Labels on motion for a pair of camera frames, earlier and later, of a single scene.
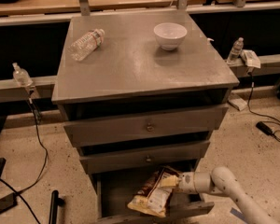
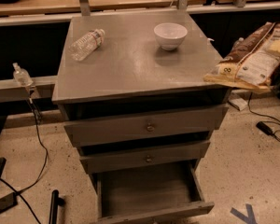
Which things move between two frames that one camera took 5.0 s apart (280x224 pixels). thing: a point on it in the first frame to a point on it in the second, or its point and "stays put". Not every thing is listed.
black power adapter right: [264, 128] stays put
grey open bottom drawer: [116, 189] stays put
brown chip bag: [153, 198] to [251, 63]
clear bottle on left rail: [21, 76] stays put
